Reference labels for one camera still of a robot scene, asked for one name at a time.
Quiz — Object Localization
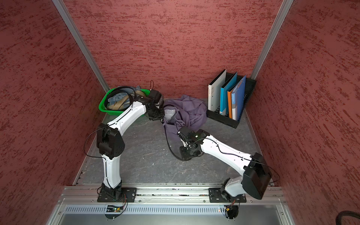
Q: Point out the purple trousers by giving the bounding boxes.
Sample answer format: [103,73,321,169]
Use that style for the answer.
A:
[164,95,207,141]

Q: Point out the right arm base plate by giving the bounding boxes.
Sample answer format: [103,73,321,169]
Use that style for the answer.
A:
[208,188,247,203]

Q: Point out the black hose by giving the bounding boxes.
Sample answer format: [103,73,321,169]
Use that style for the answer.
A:
[335,210,360,225]

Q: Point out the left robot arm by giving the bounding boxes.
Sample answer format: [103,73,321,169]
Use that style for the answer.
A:
[97,97,165,198]

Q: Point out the aluminium front rail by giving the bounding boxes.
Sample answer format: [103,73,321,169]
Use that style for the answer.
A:
[48,183,294,225]

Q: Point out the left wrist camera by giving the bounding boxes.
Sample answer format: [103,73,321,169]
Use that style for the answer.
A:
[148,89,164,108]

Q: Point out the aluminium corner post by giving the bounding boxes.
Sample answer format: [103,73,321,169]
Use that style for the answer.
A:
[250,0,294,80]
[52,0,110,92]

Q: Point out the black belt in basket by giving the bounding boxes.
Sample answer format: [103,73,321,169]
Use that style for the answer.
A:
[103,86,138,111]

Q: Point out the blue folder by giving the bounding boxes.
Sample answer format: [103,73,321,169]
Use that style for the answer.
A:
[231,76,246,121]

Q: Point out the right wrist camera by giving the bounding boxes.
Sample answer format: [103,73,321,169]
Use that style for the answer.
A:
[177,127,193,146]

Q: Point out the grey clothes in basket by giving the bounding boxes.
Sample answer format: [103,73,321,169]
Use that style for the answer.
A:
[106,85,147,111]

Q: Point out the white folder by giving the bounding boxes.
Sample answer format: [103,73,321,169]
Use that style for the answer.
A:
[208,69,227,112]

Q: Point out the right aluminium corner post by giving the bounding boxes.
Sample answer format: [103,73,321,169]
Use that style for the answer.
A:
[250,0,294,80]

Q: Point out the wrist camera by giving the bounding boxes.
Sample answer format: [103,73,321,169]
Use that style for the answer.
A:
[148,89,164,108]
[177,127,193,146]

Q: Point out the green plastic basket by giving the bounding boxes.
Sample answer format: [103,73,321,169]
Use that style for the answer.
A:
[98,86,150,115]

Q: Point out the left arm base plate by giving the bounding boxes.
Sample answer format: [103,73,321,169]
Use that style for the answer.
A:
[97,186,137,203]

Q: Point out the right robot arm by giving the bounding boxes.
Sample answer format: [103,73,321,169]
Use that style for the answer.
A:
[177,127,272,202]

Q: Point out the tan belt in basket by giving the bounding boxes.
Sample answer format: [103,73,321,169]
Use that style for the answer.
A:
[108,90,145,111]

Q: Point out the left aluminium corner post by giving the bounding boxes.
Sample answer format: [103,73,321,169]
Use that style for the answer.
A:
[52,0,110,92]

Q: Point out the teal folder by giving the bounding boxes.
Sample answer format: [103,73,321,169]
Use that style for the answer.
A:
[219,72,238,116]

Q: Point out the black file rack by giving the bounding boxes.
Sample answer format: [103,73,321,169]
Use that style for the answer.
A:
[207,72,256,128]

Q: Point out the orange folder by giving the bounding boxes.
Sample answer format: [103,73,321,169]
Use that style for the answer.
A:
[227,90,233,119]

